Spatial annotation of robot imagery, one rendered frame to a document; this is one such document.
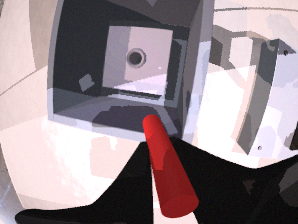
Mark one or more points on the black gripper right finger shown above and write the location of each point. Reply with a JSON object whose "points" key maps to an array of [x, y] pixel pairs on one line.
{"points": [[230, 193]]}

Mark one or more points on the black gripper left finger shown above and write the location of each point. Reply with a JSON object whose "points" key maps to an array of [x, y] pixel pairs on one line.
{"points": [[128, 200]]}

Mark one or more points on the pale pink plate with hole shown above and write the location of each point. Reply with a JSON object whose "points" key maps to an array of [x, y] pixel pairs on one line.
{"points": [[125, 45]]}

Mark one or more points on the red peg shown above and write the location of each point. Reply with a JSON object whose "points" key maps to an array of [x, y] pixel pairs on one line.
{"points": [[174, 192]]}

